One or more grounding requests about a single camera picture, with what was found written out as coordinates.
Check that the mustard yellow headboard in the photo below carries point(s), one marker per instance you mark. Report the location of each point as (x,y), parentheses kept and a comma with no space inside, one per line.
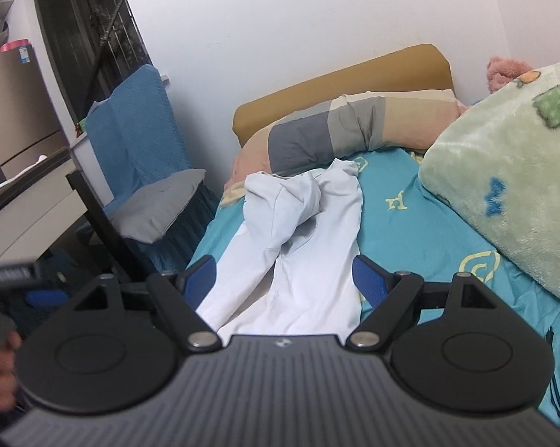
(354,74)

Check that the beige refrigerator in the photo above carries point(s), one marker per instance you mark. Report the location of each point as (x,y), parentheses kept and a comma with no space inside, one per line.
(14,102)

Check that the teal printed bed sheet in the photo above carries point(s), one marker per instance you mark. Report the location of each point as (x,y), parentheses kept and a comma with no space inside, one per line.
(401,233)

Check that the white table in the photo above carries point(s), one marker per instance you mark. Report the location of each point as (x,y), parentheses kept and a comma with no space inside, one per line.
(28,214)

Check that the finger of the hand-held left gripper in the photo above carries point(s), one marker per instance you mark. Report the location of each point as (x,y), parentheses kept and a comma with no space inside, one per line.
(47,298)

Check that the dark window with grille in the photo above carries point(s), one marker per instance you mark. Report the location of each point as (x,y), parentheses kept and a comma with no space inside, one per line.
(89,32)

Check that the green fleece printed blanket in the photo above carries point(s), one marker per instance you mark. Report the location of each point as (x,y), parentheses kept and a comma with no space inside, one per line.
(517,172)

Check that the chair with blue cover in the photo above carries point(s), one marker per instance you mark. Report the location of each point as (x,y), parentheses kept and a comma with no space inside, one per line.
(135,130)

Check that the pink plush cloth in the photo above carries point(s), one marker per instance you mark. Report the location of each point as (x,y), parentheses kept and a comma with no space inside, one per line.
(503,72)

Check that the small green and red item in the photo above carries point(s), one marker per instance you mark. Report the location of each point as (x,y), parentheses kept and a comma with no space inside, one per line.
(80,128)

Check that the pink container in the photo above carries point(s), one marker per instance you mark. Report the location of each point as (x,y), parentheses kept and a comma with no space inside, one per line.
(14,46)

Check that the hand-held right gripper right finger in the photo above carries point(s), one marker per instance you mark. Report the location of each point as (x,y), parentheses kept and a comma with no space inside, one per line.
(370,280)

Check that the dark wooden chair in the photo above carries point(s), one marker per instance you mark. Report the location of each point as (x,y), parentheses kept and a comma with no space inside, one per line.
(98,214)

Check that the person's left hand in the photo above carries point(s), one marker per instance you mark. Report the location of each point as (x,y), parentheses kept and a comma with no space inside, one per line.
(0,382)

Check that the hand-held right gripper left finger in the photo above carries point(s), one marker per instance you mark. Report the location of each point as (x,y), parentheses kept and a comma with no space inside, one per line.
(201,275)

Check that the white garment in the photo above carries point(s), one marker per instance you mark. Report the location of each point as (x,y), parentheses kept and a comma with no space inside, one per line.
(308,279)

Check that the colour block pillow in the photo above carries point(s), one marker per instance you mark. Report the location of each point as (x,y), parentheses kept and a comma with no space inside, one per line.
(308,139)

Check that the grey seat cushion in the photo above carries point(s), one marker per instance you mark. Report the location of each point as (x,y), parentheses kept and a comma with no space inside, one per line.
(163,205)

